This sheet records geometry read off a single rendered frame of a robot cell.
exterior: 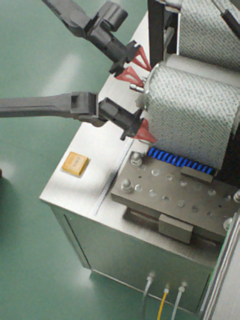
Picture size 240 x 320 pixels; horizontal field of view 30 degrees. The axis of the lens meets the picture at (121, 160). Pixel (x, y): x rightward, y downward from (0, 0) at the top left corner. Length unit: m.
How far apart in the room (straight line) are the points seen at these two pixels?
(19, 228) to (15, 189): 0.24
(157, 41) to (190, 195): 0.54
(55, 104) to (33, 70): 1.79
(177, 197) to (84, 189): 0.34
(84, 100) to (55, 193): 0.37
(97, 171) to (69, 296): 0.96
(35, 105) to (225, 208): 0.63
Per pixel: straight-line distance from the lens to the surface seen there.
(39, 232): 2.46
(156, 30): 1.51
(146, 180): 1.34
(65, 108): 1.29
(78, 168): 1.51
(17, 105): 1.33
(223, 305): 0.59
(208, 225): 1.29
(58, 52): 3.14
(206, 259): 1.40
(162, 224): 1.33
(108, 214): 1.45
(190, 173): 1.34
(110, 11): 1.27
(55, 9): 1.30
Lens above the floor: 2.23
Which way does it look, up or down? 60 degrees down
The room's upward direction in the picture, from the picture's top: 9 degrees counter-clockwise
